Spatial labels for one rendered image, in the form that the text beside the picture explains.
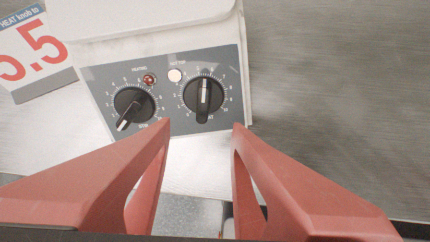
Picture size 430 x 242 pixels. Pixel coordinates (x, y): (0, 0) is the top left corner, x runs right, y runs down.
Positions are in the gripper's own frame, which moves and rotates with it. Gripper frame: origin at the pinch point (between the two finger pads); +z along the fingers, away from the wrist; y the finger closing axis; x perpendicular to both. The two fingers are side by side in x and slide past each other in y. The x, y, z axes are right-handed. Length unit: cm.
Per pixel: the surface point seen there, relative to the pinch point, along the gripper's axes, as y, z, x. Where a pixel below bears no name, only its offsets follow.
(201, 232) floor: -5, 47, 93
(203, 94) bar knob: 0.0, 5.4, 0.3
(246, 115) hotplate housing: -3.7, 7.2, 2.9
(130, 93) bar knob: 5.5, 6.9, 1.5
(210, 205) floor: -8, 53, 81
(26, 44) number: 16.7, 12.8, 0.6
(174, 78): 2.2, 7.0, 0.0
